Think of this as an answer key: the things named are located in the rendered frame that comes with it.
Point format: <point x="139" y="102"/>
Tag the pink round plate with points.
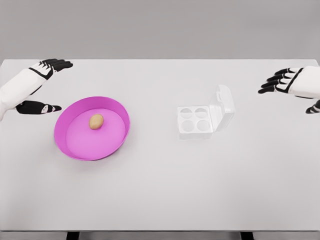
<point x="100" y="142"/>

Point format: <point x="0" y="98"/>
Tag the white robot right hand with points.
<point x="308" y="82"/>

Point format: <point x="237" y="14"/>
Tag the brown egg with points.
<point x="96" y="122"/>

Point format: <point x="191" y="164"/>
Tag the clear plastic egg box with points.
<point x="195" y="120"/>

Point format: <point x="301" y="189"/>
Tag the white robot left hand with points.
<point x="23" y="83"/>

